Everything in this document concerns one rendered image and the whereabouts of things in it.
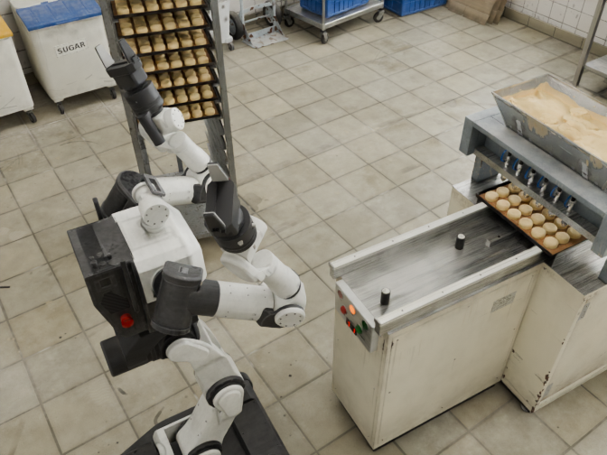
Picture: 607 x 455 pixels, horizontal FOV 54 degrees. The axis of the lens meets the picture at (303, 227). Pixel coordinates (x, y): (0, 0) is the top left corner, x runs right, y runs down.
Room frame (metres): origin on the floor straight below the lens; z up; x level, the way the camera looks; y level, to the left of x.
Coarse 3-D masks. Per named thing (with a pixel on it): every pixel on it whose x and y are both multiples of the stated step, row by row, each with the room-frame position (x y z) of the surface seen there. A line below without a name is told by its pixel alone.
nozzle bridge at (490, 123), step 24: (480, 120) 1.99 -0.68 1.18; (480, 144) 2.01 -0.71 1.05; (504, 144) 1.83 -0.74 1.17; (528, 144) 1.82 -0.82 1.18; (480, 168) 2.04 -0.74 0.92; (504, 168) 1.86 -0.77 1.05; (552, 168) 1.67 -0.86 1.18; (528, 192) 1.73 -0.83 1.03; (576, 192) 1.54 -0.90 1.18; (600, 192) 1.53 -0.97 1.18; (576, 216) 1.57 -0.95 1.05; (600, 216) 1.52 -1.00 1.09; (600, 240) 1.41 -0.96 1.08
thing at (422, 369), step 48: (432, 240) 1.68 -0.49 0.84; (480, 240) 1.68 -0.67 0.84; (432, 288) 1.43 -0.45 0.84; (528, 288) 1.54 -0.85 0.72; (336, 336) 1.50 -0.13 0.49; (384, 336) 1.25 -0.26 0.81; (432, 336) 1.32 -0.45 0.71; (480, 336) 1.44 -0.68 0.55; (336, 384) 1.49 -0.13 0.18; (384, 384) 1.24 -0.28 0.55; (432, 384) 1.35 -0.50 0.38; (480, 384) 1.49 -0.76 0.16; (384, 432) 1.25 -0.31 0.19
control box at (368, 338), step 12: (336, 288) 1.46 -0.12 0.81; (348, 288) 1.44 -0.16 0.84; (336, 300) 1.46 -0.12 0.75; (348, 300) 1.39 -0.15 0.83; (348, 312) 1.39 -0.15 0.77; (360, 312) 1.33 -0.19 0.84; (348, 324) 1.38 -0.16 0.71; (360, 324) 1.32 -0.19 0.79; (372, 324) 1.27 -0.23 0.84; (360, 336) 1.31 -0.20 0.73; (372, 336) 1.26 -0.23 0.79; (372, 348) 1.26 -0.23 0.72
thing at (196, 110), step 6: (204, 102) 2.69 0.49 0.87; (210, 102) 2.71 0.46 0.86; (180, 108) 2.62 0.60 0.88; (186, 108) 2.61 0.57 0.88; (192, 108) 2.62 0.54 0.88; (198, 108) 2.62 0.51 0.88; (204, 108) 2.64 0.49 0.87; (210, 108) 2.61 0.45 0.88; (216, 108) 2.65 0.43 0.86; (186, 114) 2.56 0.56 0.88; (192, 114) 2.57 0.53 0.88; (198, 114) 2.56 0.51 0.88; (204, 114) 2.59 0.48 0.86; (210, 114) 2.58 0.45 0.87; (216, 114) 2.59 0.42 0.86
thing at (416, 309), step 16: (512, 256) 1.52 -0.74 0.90; (528, 256) 1.52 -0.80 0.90; (544, 256) 1.57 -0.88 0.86; (480, 272) 1.45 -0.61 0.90; (496, 272) 1.45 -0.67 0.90; (512, 272) 1.50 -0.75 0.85; (448, 288) 1.38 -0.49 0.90; (464, 288) 1.39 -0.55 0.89; (480, 288) 1.42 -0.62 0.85; (416, 304) 1.31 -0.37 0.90; (432, 304) 1.32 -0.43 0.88; (384, 320) 1.24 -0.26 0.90; (400, 320) 1.26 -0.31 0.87
